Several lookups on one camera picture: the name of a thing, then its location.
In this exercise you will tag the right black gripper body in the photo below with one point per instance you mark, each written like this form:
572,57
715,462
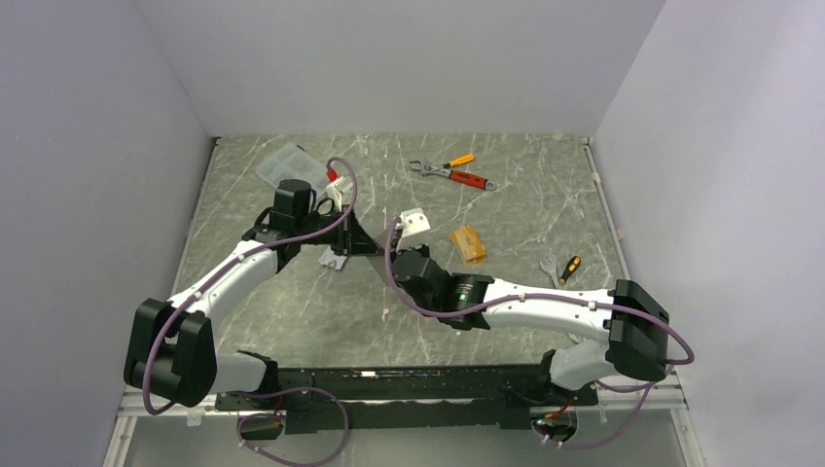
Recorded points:
424,249

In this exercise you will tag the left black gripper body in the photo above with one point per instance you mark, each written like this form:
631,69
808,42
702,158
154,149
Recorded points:
339,238

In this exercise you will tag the silver credit cards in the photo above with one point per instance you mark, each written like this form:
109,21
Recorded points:
330,260

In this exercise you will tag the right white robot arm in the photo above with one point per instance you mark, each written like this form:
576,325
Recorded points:
623,329

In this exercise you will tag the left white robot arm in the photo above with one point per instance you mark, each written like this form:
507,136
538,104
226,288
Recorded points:
172,351

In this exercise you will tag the clear plastic organizer box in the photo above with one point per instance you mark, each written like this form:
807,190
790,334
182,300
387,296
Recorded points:
292,161

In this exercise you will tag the red adjustable wrench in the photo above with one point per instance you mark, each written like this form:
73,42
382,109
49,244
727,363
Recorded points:
461,177

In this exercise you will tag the yellow black screwdriver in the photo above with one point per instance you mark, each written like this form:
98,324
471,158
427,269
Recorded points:
571,266

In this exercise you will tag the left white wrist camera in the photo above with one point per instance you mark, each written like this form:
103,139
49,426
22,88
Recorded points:
339,189

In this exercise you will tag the orange handled pliers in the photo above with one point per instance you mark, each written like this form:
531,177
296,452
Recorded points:
445,166

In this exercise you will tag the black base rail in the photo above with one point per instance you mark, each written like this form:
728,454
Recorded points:
508,396

